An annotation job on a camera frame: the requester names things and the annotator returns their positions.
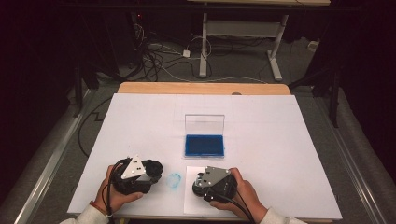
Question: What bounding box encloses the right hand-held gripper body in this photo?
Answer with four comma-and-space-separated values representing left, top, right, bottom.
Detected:
196, 165, 238, 203

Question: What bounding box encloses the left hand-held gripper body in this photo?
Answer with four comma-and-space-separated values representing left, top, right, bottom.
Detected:
111, 154, 153, 196

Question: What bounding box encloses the person's right hand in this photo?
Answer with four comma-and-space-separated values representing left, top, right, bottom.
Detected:
210, 167, 269, 220

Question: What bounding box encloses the person's left hand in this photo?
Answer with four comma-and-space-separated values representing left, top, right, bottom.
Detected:
94, 164, 145, 215

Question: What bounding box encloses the white paper sheet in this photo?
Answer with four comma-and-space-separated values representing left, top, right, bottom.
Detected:
182, 165, 220, 216

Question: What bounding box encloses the white board table cover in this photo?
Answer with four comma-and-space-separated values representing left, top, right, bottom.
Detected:
67, 92, 344, 221

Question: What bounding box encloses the blue ink pad clear lid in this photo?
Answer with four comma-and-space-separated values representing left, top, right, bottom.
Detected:
183, 113, 226, 160

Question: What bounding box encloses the wooden table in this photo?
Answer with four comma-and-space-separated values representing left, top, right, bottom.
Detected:
117, 81, 292, 96

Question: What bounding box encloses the black metal stand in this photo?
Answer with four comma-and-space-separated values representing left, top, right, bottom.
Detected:
289, 66, 341, 129
72, 62, 101, 119

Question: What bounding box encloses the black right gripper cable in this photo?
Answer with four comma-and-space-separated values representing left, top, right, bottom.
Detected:
214, 191, 257, 224

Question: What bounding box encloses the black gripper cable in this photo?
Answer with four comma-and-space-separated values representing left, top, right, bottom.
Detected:
106, 158, 133, 224
214, 191, 257, 224

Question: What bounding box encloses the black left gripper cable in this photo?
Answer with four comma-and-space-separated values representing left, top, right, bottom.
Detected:
106, 158, 133, 224

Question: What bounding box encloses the brown wrist bracelet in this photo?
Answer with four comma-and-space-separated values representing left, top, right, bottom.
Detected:
89, 200, 114, 218

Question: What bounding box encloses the black floor cable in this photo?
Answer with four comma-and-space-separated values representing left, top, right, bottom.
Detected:
77, 96, 113, 158

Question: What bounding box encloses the metal floor rail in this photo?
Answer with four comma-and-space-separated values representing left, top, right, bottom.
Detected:
13, 88, 96, 224
314, 96, 389, 224

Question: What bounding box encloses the tangle of floor cables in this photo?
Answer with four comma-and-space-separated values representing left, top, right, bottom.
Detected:
130, 18, 216, 82

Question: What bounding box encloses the white metal desk frame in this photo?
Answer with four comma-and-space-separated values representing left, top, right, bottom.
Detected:
186, 0, 332, 82

